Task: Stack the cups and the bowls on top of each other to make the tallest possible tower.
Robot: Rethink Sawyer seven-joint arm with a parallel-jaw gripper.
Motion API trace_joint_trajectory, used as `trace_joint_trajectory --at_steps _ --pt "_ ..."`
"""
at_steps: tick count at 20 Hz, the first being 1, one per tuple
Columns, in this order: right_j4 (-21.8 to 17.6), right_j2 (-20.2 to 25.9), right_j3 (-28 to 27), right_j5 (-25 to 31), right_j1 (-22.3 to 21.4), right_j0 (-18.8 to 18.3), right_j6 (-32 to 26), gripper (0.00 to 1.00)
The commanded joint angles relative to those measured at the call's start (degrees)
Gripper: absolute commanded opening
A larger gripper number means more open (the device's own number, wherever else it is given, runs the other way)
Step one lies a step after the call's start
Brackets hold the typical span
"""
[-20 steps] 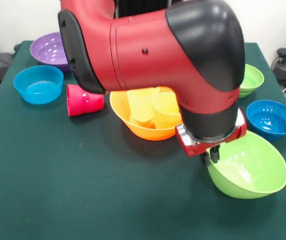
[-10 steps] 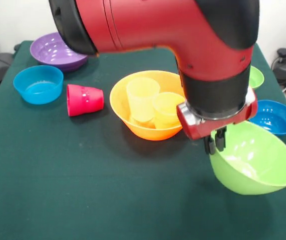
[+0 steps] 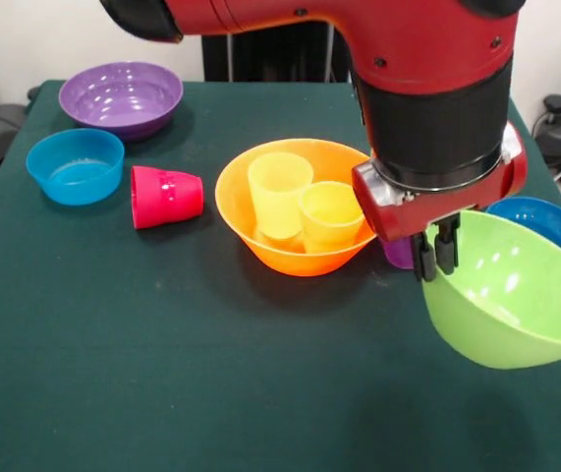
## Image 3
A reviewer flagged translucent yellow-green cup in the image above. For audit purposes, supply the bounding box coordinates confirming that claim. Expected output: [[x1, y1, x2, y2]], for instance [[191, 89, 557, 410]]
[[247, 151, 315, 241]]

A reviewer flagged purple cup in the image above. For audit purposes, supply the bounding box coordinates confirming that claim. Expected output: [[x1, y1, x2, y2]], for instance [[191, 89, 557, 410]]
[[381, 236, 417, 270]]

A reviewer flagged dark blue bowl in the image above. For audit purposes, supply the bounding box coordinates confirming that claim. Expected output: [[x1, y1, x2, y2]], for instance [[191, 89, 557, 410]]
[[485, 196, 561, 259]]

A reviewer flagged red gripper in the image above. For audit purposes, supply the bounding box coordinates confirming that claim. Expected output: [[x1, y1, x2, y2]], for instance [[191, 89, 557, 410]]
[[351, 122, 530, 283]]

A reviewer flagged light blue bowl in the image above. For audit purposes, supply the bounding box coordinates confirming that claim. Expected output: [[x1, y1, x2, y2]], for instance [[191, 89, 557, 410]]
[[25, 128, 126, 207]]

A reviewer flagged large green bowl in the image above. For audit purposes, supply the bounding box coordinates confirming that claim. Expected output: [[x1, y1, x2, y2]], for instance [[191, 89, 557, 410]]
[[421, 209, 561, 371]]

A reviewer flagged red cup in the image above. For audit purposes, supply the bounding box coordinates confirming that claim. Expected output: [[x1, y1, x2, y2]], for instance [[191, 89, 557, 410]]
[[130, 165, 205, 231]]

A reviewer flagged yellow cup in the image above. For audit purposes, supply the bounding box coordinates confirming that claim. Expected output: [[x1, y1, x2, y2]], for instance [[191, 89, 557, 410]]
[[298, 180, 366, 255]]

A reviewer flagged large purple bowl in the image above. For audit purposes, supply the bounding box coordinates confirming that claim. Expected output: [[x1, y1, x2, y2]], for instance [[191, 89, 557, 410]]
[[58, 60, 185, 145]]

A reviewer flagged dark green table cloth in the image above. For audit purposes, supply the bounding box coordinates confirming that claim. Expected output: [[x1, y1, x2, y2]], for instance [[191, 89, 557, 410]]
[[0, 79, 561, 472]]

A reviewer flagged large orange bowl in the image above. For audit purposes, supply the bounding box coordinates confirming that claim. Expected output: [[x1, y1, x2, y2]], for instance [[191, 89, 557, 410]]
[[214, 138, 379, 278]]

